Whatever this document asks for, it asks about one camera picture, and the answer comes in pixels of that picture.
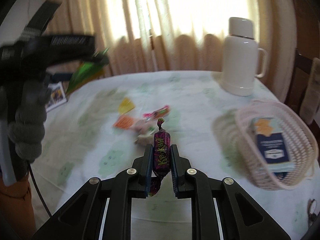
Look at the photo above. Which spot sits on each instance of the grey gloved left hand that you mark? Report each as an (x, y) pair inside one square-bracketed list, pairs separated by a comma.
[(27, 131)]

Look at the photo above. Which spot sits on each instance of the red pink candy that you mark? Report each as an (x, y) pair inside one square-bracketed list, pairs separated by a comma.
[(158, 113)]

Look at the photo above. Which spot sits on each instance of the white thermos jug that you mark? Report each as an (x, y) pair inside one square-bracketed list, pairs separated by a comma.
[(242, 60)]

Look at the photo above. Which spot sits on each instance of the brown wooden door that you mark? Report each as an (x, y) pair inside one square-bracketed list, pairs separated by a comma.
[(307, 29)]

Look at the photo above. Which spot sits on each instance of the green snack bag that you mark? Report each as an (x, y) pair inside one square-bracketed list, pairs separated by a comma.
[(88, 71)]

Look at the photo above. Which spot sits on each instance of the dark wooden chair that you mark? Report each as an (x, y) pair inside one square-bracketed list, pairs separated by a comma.
[(299, 81)]

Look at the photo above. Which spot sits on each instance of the beige curtain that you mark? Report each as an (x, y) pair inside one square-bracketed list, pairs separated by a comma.
[(151, 35)]

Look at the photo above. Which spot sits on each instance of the orange snack packet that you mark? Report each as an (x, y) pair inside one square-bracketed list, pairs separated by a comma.
[(124, 122)]

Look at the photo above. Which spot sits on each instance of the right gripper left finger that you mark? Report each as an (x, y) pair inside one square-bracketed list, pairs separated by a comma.
[(101, 209)]

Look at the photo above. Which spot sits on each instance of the pink plastic basket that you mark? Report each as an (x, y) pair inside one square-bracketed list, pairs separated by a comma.
[(241, 156)]

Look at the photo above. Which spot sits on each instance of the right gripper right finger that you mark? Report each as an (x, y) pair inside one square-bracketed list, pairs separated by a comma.
[(220, 209)]

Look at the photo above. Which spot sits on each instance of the purple candy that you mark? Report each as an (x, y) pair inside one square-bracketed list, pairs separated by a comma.
[(161, 157)]

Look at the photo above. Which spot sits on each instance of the blue snack box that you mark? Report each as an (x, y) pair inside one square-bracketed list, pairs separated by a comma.
[(271, 144)]

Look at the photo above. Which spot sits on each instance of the pink white snack packet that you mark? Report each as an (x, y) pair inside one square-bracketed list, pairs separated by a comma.
[(143, 126)]

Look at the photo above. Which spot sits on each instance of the yellow candy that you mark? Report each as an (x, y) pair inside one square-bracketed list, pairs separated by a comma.
[(125, 106)]

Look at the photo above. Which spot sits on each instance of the photo calendar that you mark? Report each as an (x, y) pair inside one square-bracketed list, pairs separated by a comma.
[(57, 97)]

